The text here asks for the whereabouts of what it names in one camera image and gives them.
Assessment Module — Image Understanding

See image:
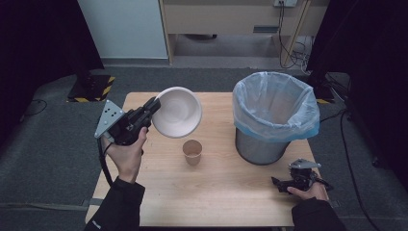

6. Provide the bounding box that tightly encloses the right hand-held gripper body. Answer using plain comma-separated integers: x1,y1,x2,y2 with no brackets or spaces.
287,158,322,191

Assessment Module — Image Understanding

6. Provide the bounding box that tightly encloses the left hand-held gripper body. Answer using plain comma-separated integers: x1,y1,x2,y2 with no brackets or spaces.
94,99,152,146

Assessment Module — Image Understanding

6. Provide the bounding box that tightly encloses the white disposable bowl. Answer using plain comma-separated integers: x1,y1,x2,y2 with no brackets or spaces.
151,86,203,140

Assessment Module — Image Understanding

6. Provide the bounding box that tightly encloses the metal trash bin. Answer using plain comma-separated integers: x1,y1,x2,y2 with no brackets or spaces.
235,126,292,167

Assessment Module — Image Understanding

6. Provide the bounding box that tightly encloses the translucent blue plastic bin bag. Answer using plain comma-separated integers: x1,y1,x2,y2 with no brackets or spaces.
232,70,321,144

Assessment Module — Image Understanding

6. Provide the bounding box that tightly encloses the person's right hand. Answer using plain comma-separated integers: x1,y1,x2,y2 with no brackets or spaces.
287,182,329,202

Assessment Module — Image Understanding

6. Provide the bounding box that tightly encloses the person's left hand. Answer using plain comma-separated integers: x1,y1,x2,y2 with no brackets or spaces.
101,126,149,184

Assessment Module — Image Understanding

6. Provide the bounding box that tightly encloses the striped stand base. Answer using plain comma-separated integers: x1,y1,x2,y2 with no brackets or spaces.
66,57,116,104

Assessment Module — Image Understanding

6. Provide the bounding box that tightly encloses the brown paper cup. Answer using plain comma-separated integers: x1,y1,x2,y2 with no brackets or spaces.
182,139,204,167

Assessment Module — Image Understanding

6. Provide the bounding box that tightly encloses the black stand base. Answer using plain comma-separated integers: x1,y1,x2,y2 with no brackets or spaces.
308,72,337,104

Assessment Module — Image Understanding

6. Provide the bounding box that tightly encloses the light wooden desk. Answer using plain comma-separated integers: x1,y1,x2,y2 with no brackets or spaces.
159,0,331,65

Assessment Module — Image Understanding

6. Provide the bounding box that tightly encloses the black curtain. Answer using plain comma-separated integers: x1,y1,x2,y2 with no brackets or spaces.
0,0,105,152
306,0,408,182

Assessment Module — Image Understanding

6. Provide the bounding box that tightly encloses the right hand-held gripper cable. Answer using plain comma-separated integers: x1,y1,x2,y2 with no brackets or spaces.
316,177,335,193

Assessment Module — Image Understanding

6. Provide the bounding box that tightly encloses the hand-held gripper cable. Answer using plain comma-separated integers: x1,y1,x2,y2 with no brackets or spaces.
316,177,335,193
96,138,115,188

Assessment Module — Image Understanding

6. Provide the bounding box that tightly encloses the left hand-held gripper cable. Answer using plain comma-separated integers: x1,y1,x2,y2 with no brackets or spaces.
96,138,115,188

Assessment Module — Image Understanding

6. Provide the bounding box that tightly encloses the long black floor cable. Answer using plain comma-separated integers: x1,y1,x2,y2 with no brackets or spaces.
319,108,383,231

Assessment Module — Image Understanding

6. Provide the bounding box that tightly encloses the thin black floor cable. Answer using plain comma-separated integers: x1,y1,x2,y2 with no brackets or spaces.
19,98,49,123

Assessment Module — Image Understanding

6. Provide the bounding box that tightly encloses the black cable bundle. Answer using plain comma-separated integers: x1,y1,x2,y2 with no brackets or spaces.
277,1,313,70

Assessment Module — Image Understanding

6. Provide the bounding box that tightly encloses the white wall socket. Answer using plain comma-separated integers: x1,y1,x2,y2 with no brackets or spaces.
273,0,298,8

